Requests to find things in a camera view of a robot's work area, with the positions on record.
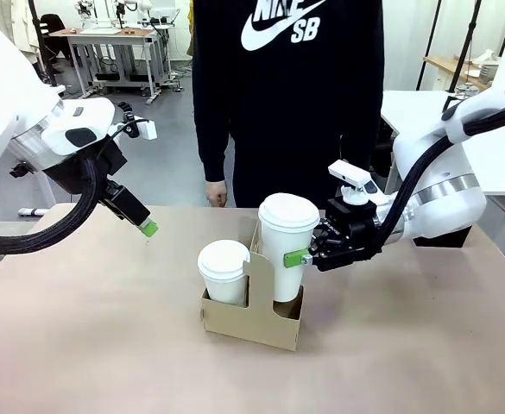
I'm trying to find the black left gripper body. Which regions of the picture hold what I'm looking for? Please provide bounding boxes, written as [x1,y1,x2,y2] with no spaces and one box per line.
[98,179,152,228]

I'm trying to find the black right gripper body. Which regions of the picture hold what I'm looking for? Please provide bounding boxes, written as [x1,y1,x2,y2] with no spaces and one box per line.
[320,198,382,264]

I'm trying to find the tall white paper cup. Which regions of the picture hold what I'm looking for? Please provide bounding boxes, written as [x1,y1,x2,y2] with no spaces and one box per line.
[260,223,318,304]

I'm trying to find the large white cup lid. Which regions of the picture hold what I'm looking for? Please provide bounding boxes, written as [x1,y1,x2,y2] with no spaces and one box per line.
[257,192,321,236]

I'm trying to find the small white cup lid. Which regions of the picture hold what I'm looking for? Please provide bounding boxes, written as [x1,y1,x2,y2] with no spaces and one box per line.
[197,239,252,284]

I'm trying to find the short white paper cup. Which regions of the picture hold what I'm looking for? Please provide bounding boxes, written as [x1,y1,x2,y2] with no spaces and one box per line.
[202,269,249,308]

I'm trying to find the brown cardboard cup carrier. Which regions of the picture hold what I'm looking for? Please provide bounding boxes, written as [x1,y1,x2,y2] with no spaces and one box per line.
[199,215,305,352]

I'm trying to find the person's left forearm black sleeve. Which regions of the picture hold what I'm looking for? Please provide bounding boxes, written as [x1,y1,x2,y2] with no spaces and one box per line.
[340,85,385,178]

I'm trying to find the person's right forearm black sleeve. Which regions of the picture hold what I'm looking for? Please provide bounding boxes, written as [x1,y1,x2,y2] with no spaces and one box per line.
[193,85,236,185]

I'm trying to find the person's right hand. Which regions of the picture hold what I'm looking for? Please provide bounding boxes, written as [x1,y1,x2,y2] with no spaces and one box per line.
[205,179,229,207]

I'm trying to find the person's black hoodie torso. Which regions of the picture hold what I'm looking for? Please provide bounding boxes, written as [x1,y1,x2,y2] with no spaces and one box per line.
[191,0,385,210]

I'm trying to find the large white table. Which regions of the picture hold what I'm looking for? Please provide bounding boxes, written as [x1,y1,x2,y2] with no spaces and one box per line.
[380,89,505,199]

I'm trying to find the grey background workbench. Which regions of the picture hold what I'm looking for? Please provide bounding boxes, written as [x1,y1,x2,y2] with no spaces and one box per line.
[47,26,169,106]

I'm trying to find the black stand pole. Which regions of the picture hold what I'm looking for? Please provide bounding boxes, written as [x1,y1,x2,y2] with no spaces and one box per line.
[27,0,60,89]

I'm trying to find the black office chair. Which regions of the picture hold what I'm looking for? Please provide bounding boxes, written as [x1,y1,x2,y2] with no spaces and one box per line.
[39,14,70,66]

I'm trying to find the wooden side table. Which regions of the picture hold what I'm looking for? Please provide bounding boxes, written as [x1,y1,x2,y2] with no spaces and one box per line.
[423,55,495,92]

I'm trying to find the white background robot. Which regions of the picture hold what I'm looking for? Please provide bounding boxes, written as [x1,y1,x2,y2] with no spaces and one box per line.
[74,0,154,31]

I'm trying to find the white hanging garment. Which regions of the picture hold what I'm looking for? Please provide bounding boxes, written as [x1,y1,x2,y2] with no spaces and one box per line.
[5,0,41,55]

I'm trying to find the white items on wooden table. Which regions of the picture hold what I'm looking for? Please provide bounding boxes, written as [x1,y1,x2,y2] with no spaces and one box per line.
[471,48,502,84]

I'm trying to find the black tripod pole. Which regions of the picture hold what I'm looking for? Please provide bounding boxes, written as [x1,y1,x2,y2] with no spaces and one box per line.
[447,0,483,95]

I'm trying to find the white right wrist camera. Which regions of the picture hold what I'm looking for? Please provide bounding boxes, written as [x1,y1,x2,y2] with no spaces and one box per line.
[327,160,394,207]

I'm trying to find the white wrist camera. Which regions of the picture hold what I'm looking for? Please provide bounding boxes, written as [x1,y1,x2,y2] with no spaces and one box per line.
[120,101,159,141]
[327,160,394,207]

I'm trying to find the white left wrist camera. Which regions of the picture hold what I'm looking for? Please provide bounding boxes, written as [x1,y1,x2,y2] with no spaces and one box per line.
[120,101,159,141]

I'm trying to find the black right arm cable sleeve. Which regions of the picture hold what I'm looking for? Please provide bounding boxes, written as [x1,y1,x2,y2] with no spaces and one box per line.
[366,97,505,262]

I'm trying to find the black arm cable sleeve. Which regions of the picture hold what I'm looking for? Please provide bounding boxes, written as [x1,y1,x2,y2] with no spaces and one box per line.
[0,157,119,255]
[366,97,505,262]

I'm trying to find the black left arm cable sleeve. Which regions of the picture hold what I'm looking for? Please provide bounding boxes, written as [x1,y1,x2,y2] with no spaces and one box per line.
[0,157,119,255]

